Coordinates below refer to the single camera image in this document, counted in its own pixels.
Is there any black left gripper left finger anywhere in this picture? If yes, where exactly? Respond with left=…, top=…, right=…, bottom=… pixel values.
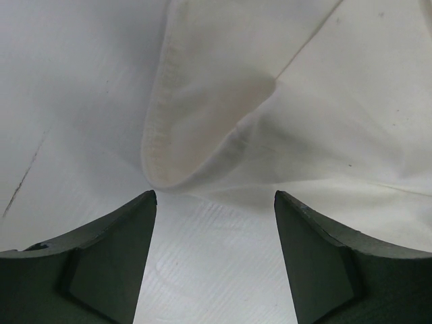
left=1, top=190, right=157, bottom=323

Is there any cream white t shirt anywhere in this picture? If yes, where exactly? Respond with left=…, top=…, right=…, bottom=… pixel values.
left=141, top=1, right=431, bottom=250

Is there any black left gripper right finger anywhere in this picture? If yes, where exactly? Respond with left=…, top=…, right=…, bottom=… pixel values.
left=274, top=191, right=431, bottom=323

